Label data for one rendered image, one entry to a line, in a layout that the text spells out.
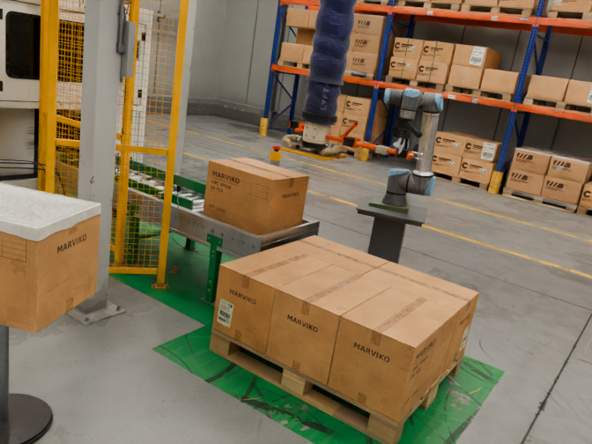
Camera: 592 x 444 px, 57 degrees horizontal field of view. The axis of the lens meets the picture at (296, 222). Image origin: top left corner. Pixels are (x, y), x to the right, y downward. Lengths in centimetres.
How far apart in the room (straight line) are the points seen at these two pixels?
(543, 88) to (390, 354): 812
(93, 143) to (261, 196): 109
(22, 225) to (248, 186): 192
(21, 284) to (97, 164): 134
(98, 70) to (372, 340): 204
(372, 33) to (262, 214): 821
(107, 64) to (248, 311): 157
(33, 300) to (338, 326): 139
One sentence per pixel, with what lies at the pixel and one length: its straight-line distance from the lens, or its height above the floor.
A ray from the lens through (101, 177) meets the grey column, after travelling 340.
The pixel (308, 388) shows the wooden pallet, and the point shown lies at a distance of 304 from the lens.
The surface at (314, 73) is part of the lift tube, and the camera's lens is 347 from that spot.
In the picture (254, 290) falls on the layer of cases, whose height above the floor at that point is 48.
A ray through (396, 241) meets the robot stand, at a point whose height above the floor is 53.
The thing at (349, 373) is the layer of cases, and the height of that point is 27.
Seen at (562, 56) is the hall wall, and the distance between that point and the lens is 1163.
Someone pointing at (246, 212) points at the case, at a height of 67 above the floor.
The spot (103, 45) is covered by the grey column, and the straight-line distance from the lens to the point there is 329.
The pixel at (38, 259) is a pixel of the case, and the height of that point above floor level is 91.
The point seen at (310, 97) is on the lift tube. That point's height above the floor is 150.
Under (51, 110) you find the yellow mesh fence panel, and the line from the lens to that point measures 377.
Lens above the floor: 168
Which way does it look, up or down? 16 degrees down
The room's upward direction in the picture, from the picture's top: 9 degrees clockwise
